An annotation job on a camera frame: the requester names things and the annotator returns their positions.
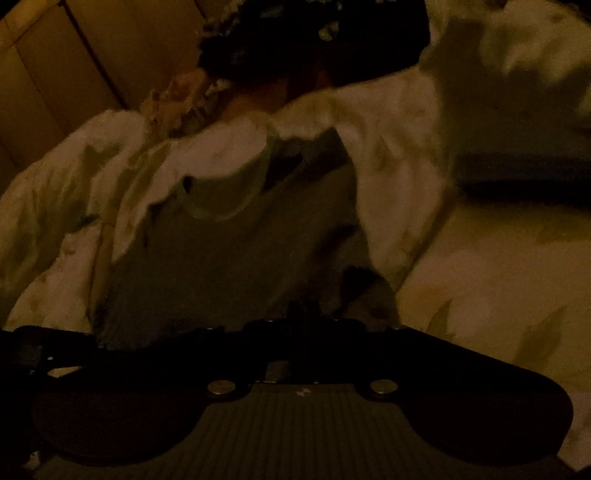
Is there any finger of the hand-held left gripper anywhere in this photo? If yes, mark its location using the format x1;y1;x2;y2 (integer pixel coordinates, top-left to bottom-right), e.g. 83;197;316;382
0;325;100;377

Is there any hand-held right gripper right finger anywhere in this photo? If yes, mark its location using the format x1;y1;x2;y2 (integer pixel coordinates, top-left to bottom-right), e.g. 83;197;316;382
303;300;566;395

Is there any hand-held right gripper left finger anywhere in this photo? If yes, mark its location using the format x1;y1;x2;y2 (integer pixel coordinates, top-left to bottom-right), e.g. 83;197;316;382
41;300;305;386

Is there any grey dotted small garment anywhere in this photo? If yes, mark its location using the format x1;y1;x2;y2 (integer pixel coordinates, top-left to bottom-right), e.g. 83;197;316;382
92;128;399;348

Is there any white floral quilt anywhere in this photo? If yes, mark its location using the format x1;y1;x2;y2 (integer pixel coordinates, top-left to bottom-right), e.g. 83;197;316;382
0;69;591;467

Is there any tan crumpled cloth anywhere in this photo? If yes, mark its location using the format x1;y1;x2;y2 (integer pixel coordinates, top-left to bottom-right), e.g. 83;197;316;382
137;68;232;137

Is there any crumpled white cloth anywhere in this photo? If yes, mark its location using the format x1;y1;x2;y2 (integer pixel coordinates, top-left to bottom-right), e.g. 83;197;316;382
422;0;591;153

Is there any dark patterned cloth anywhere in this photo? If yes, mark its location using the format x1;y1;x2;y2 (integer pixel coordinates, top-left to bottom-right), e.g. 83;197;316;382
198;0;432;90

